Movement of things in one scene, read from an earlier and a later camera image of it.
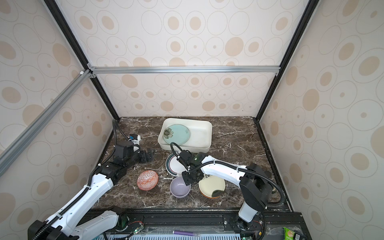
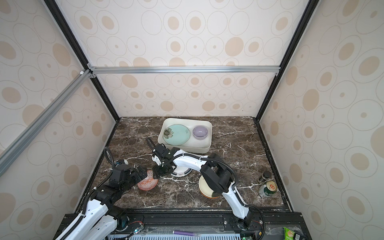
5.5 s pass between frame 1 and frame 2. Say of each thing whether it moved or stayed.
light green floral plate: stayed
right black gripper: moved
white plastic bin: stayed
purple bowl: moved
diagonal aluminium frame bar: stayed
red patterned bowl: stayed
